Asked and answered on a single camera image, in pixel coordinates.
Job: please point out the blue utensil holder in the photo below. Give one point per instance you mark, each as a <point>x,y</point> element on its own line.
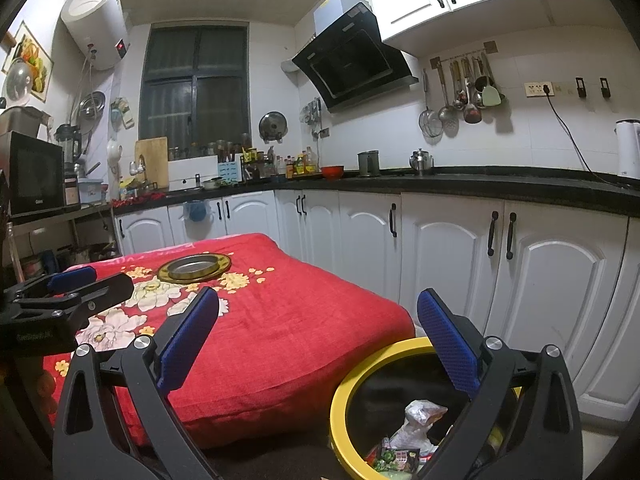
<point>229,172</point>

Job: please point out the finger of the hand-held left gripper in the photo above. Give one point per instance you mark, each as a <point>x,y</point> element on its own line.
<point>72,280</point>
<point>110,290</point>

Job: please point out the black microwave oven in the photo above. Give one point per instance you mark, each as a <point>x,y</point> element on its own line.
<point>35,175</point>

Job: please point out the steel canister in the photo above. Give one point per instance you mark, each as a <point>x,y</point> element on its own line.
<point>368,164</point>

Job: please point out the white water heater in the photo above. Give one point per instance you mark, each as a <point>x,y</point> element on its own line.
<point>97,20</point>

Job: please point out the yellow-rimmed black bin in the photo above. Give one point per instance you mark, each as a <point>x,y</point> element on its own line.
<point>342,400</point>

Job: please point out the white lidded container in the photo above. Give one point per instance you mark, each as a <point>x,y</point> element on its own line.
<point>92,192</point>

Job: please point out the gold-rimmed metal dish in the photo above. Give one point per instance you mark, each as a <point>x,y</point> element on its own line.
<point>195,267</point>

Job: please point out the small wall socket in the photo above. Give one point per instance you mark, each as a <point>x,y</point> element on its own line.
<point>321,133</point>

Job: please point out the green and black wrapper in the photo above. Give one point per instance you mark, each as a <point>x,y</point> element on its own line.
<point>395,460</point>

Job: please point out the white printed plastic bag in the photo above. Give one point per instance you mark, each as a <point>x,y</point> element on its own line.
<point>417,420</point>

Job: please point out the group of condiment bottles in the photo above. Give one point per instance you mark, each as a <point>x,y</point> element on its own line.
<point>305,162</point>

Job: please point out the white electric kettle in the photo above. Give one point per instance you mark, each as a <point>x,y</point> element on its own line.
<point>627,150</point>

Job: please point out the white dish box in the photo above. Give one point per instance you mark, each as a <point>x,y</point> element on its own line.
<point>190,170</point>

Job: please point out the wall-hung steel pot lid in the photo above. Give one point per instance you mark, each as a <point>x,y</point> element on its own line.
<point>273,126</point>

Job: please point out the row of windowsill jars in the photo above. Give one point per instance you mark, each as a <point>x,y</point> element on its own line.
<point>210,150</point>

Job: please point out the steel faucet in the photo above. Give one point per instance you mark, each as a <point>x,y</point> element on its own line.
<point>139,165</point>

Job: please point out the pile of red chillies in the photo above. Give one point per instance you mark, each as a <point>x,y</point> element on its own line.
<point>140,200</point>

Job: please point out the white plastic dipper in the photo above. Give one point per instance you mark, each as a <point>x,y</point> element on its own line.
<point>114,154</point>

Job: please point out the green spatula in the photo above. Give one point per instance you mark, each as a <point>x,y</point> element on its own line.
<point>491,96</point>

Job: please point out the black range hood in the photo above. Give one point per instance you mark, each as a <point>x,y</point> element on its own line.
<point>350,60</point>

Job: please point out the hanging small kitchen tools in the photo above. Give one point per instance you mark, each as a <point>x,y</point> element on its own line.
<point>311,111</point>

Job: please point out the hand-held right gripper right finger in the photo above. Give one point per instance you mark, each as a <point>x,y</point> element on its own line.
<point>447,345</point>

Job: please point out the hanging kitchen cloths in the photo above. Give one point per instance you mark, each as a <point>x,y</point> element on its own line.
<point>123,115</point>

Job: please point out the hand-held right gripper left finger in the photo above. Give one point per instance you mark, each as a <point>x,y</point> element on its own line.
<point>187,340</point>

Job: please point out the spice rack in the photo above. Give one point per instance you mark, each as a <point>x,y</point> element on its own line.
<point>259,165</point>

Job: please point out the dark kitchen window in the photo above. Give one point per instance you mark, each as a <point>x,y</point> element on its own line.
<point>215,105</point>

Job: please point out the metal shelf rack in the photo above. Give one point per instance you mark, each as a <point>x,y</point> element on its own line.
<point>75,212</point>

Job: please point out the red bowl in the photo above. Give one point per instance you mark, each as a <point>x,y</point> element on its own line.
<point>332,172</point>

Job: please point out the small steel pot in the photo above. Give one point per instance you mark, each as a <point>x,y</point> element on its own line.
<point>212,183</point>

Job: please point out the wall-hung steel basin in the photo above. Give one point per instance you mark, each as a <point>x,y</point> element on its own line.
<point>92,106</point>

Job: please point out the row of white base cabinets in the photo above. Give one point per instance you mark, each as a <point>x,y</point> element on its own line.
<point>540,270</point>

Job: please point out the steel teapot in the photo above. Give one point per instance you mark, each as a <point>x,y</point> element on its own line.
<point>421,162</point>

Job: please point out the dark cooking pot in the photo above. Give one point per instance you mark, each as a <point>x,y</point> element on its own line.
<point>97,251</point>

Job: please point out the utensil wall rail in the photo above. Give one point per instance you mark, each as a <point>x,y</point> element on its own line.
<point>462,55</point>

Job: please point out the blue hanging pouch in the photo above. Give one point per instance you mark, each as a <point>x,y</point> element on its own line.
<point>196,211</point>

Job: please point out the black wall hook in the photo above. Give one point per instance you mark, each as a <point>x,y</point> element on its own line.
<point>580,87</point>
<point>605,88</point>

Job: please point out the white wall outlet strip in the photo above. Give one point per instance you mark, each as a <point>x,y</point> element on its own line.
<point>535,90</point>

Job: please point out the red foil wrapper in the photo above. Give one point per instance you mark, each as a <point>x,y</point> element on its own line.
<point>372,457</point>

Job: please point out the dark soup ladle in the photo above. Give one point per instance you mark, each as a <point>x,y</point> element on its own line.
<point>472,114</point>

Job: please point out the black blender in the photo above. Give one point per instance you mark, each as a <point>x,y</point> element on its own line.
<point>69,142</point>

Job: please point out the red floral blanket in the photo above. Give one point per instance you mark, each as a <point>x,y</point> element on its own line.
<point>300,350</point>

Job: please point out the fruit wall poster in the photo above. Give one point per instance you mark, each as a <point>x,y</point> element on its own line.
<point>37,60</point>

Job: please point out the steel slotted skimmer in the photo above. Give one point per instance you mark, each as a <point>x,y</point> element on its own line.
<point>448,121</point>

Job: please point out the wooden cutting board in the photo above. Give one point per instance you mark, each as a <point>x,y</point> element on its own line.
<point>155,160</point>

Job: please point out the glass pot lid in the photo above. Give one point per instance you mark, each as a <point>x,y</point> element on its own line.
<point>19,80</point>

